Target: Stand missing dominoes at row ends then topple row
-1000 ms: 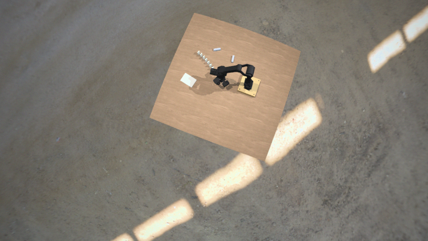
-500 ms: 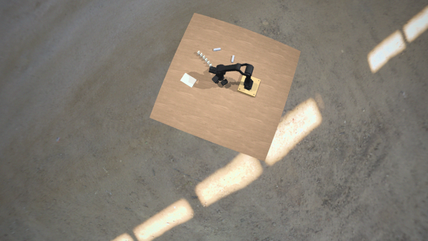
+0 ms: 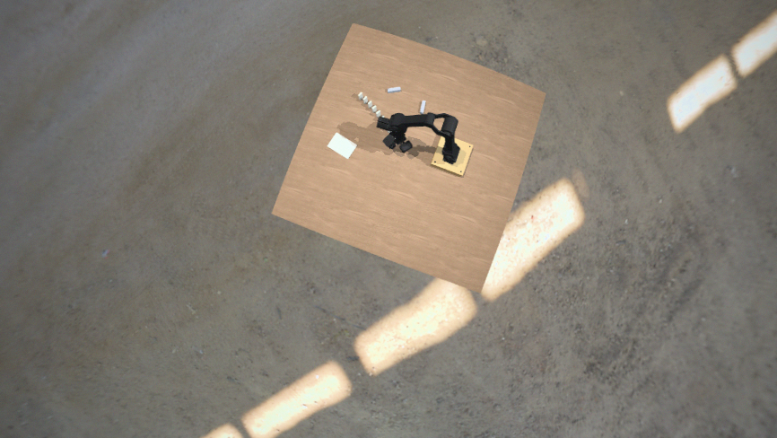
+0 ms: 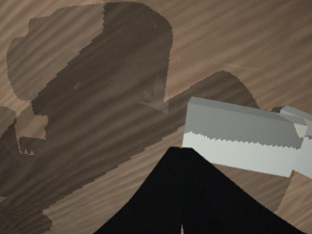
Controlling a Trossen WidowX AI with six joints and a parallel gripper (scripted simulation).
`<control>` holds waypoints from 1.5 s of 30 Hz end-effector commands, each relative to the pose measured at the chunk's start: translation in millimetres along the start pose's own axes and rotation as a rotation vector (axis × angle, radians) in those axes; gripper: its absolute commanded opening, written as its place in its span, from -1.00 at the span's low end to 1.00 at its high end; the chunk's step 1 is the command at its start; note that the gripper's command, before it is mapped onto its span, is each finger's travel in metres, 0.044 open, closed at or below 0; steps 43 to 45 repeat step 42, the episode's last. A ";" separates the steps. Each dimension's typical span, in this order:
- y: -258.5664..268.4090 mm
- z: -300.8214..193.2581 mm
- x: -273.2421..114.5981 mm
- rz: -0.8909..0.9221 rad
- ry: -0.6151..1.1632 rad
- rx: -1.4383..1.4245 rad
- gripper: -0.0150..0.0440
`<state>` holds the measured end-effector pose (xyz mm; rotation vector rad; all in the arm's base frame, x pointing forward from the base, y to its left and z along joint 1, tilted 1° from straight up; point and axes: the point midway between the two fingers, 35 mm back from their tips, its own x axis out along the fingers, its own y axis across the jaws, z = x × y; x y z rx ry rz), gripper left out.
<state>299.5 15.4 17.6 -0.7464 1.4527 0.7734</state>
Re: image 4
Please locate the white domino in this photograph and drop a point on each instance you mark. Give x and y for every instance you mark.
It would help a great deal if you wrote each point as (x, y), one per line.
(304, 160)
(242, 137)

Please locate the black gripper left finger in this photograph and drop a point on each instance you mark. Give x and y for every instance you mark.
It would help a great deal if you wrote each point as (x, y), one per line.
(157, 205)

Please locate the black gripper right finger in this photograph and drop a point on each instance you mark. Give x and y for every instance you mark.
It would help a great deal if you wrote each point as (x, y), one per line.
(215, 205)

